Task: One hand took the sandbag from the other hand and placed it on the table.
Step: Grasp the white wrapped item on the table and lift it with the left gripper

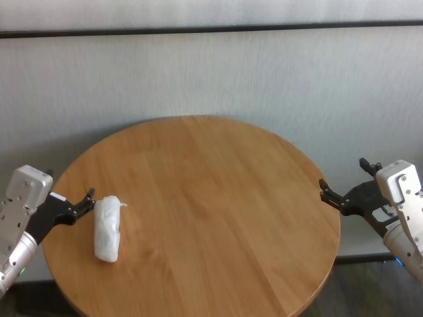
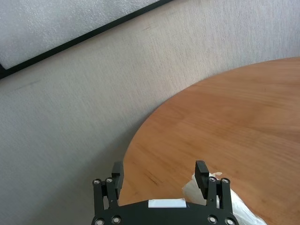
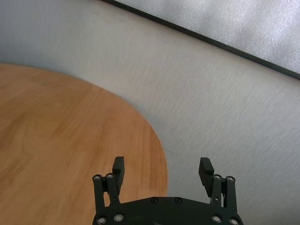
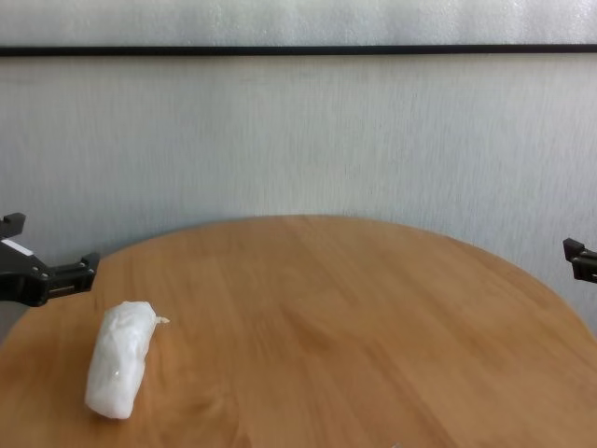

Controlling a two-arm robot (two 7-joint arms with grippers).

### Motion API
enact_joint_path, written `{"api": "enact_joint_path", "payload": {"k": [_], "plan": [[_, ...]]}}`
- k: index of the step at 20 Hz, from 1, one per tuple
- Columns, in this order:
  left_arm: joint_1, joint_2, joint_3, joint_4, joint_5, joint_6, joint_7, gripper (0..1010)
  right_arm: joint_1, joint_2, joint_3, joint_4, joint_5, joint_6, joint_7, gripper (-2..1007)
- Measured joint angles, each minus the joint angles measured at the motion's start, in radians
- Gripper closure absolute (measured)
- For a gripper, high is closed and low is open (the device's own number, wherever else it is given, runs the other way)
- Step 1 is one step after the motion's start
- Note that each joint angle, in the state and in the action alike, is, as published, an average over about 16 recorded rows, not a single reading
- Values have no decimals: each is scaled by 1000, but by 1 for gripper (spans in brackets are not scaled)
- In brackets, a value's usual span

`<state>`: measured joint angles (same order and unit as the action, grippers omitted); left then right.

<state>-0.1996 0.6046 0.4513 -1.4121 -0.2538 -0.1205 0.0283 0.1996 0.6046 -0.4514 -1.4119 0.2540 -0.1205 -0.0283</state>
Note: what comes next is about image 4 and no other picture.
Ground black wall rail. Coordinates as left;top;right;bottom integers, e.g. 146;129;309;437
0;44;597;58

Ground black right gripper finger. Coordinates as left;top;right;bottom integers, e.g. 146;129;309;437
562;236;597;284

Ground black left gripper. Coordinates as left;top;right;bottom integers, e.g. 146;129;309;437
0;212;102;308

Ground white sandbag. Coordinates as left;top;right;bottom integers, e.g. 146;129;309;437
83;300;170;421

